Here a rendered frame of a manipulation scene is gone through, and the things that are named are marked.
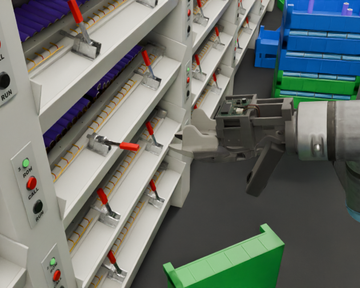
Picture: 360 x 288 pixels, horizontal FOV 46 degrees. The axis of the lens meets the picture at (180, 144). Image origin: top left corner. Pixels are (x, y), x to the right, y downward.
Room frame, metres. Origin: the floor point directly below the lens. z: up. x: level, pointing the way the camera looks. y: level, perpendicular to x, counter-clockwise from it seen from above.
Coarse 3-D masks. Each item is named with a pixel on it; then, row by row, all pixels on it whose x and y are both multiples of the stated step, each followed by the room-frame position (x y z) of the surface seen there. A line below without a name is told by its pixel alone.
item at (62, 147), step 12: (144, 48) 1.02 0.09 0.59; (132, 72) 0.90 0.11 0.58; (120, 84) 0.84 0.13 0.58; (108, 96) 0.78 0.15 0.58; (96, 108) 0.73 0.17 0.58; (84, 120) 0.69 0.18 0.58; (72, 132) 0.65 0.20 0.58; (84, 132) 0.68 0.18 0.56; (60, 144) 0.61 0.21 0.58; (72, 144) 0.63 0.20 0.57; (48, 156) 0.57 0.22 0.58; (60, 156) 0.59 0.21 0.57
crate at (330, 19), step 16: (288, 0) 1.62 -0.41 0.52; (304, 0) 1.62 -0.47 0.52; (320, 0) 1.61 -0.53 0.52; (336, 0) 1.60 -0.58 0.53; (352, 0) 1.59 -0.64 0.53; (288, 16) 1.44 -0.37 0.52; (304, 16) 1.43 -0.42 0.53; (320, 16) 1.42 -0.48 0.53; (336, 16) 1.41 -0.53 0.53; (352, 16) 1.41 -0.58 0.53; (352, 32) 1.40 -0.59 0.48
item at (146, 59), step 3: (144, 51) 0.90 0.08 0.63; (144, 54) 0.90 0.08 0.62; (144, 57) 0.90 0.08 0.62; (147, 57) 0.90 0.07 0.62; (144, 60) 0.90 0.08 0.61; (147, 60) 0.90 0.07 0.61; (147, 63) 0.90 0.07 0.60; (150, 63) 0.90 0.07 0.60; (147, 66) 0.90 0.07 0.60; (150, 66) 0.90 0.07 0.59; (150, 69) 0.90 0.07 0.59; (150, 72) 0.89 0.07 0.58; (153, 75) 0.90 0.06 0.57; (153, 78) 0.89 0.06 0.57
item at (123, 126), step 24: (168, 48) 1.05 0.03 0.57; (144, 72) 0.95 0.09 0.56; (168, 72) 0.98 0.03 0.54; (120, 96) 0.83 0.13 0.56; (144, 96) 0.85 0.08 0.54; (96, 120) 0.73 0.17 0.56; (120, 120) 0.75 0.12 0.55; (144, 120) 0.82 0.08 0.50; (72, 168) 0.58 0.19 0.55; (96, 168) 0.60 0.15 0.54; (72, 192) 0.53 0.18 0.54; (72, 216) 0.51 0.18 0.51
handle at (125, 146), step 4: (104, 140) 0.64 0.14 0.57; (104, 144) 0.64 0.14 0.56; (108, 144) 0.64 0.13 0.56; (112, 144) 0.63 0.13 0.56; (116, 144) 0.63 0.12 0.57; (120, 144) 0.63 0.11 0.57; (124, 144) 0.63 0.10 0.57; (128, 144) 0.63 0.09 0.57; (132, 144) 0.63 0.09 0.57; (136, 144) 0.63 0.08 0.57; (120, 148) 0.63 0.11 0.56; (124, 148) 0.62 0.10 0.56; (128, 148) 0.62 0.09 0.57; (132, 148) 0.62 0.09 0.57; (136, 148) 0.62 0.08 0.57
